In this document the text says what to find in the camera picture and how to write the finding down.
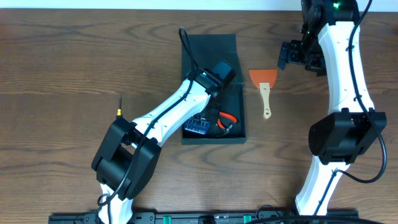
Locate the blue precision screwdriver set case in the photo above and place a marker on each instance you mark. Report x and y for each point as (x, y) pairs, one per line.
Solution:
(196, 126)

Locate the black open gift box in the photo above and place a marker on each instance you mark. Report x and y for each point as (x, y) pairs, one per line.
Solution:
(208, 50)

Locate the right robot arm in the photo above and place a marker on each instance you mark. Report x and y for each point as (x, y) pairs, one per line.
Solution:
(330, 46)

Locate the red handled pliers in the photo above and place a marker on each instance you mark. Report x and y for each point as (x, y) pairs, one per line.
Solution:
(229, 116)

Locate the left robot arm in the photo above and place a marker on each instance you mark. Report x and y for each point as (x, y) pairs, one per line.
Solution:
(128, 154)

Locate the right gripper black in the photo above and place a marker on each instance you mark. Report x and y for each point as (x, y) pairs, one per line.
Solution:
(294, 55)

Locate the small claw hammer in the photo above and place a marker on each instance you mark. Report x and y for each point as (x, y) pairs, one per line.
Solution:
(225, 130)

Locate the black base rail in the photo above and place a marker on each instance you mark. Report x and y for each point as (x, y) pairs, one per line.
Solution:
(171, 218)

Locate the orange scraper wooden handle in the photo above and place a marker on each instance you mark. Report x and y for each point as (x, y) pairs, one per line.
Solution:
(264, 80)

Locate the black yellow screwdriver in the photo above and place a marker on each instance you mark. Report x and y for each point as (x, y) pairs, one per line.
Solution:
(119, 110)

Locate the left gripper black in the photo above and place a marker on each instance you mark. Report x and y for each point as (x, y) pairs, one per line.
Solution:
(210, 115)

